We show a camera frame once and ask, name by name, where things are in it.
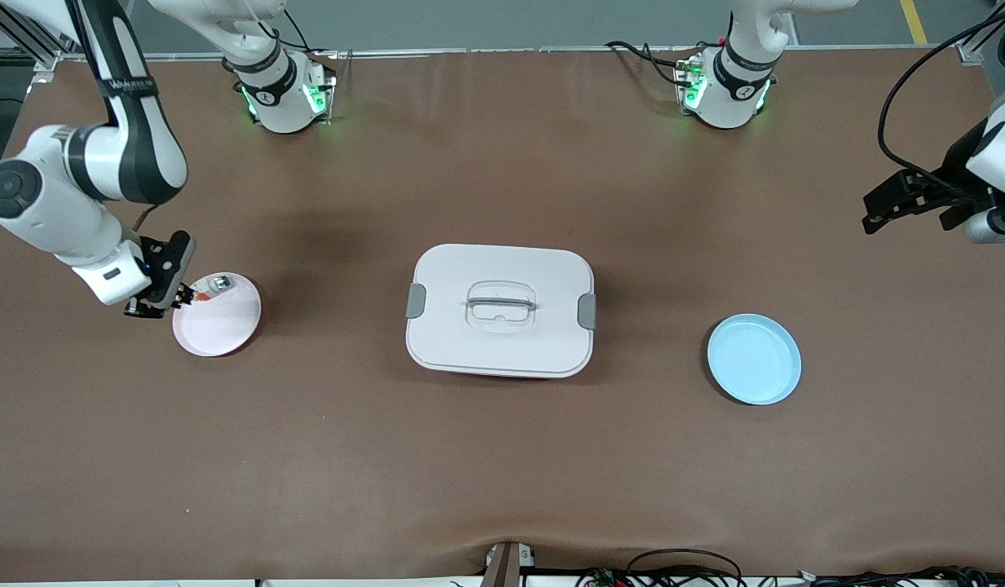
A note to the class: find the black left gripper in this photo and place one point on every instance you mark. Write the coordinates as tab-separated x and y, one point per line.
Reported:
955	167

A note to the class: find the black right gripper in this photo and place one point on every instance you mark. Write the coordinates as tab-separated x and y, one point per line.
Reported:
194	287

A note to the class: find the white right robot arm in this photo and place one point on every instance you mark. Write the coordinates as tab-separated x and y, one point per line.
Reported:
86	163

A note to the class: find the pink round plate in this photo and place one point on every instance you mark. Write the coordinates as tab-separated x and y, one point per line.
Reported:
217	330

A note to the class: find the blue round plate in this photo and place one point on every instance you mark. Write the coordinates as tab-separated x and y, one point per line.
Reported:
755	363

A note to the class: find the grey box latch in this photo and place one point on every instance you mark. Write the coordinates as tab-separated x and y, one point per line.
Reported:
415	302
587	311

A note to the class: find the white lidded storage box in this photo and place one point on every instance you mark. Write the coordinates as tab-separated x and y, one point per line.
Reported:
502	350

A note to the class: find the aluminium frame profile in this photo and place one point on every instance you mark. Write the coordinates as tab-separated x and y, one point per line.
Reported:
968	53
37	53

